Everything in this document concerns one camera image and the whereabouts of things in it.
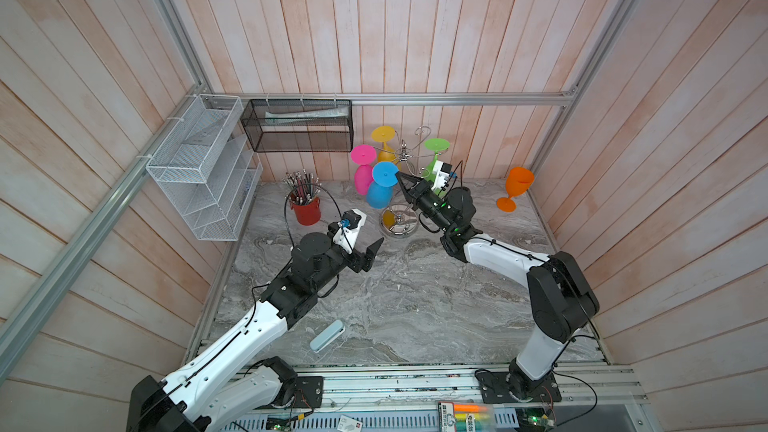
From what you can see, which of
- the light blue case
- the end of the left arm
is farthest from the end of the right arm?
the light blue case

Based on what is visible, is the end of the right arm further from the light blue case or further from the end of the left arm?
the light blue case

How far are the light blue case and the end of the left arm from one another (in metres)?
0.26

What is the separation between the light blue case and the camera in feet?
2.61

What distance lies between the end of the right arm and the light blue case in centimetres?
40

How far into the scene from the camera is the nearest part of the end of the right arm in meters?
0.72

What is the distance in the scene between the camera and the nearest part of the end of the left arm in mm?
625
